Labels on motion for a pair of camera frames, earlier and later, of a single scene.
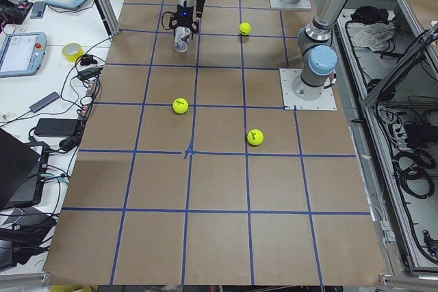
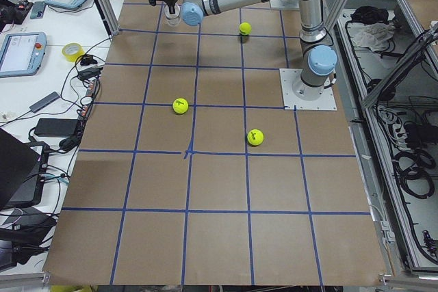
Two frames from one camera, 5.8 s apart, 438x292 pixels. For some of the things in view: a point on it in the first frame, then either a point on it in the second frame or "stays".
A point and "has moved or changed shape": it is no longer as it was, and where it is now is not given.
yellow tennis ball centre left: x=180 y=105 stays
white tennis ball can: x=182 y=35 has moved or changed shape
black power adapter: x=56 y=127 stays
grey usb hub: x=44 y=102 stays
